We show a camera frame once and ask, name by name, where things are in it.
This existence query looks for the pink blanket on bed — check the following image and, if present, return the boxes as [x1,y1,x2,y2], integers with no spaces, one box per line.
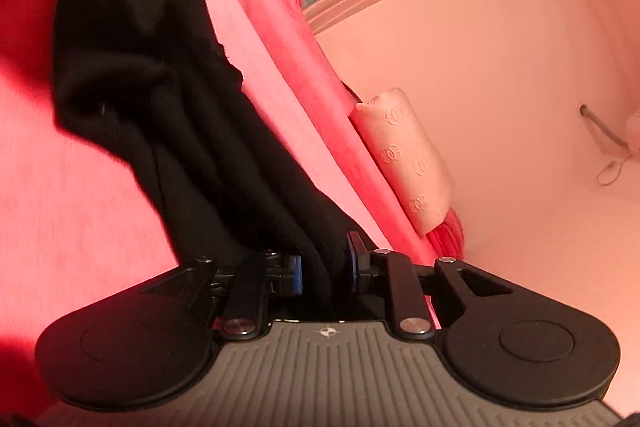
[1,0,387,420]

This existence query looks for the red bed sheet mattress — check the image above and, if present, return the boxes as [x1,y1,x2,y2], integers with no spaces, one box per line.
[216,0,436,265]

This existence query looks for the folded red quilt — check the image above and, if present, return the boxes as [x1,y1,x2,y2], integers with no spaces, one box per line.
[426,208,465,259]

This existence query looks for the black pants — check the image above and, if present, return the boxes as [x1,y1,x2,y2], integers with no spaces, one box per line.
[52,0,357,308]

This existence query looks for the light pink pillow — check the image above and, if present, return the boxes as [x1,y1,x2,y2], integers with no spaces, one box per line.
[349,88,454,236]

